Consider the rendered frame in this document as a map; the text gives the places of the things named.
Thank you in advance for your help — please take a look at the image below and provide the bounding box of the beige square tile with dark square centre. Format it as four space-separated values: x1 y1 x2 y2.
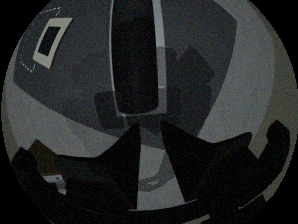
32 18 73 69

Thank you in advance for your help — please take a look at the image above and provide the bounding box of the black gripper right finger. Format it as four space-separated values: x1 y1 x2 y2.
161 120 253 202

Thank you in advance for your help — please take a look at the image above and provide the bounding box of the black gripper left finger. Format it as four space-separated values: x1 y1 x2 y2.
53 123 141 210

